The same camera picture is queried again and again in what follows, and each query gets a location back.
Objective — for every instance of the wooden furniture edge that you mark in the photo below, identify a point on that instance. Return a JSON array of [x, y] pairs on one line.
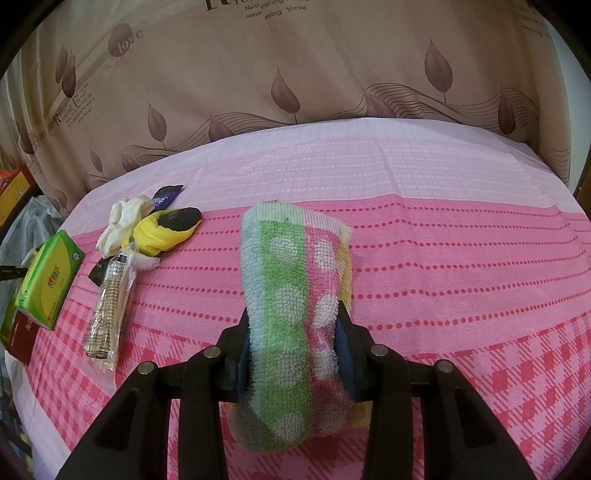
[[582, 184]]

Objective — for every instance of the grey plastic cover sheet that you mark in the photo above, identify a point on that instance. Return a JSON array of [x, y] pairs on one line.
[[37, 217]]

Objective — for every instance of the red-brown cardboard box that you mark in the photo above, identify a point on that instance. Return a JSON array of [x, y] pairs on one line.
[[14, 194]]

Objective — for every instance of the green tissue pack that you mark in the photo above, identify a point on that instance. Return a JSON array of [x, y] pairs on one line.
[[48, 277]]

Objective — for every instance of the pack of bobby pins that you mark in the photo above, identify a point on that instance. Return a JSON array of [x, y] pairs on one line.
[[106, 323]]

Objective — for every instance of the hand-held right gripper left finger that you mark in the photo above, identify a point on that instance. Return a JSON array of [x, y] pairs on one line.
[[243, 364]]

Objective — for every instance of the white cotton gloves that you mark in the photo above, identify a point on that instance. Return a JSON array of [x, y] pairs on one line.
[[117, 226]]

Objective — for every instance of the gold and red tin box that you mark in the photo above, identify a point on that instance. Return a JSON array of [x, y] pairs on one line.
[[18, 337]]

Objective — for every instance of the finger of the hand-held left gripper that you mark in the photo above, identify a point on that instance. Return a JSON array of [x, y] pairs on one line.
[[9, 272]]

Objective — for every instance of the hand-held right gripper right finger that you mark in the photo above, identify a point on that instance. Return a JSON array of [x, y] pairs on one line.
[[346, 364]]

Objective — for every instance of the polka dot striped towel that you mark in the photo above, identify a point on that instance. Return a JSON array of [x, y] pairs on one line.
[[286, 300]]

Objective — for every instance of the beige leaf print curtain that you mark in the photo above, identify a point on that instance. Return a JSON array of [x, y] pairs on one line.
[[277, 60]]

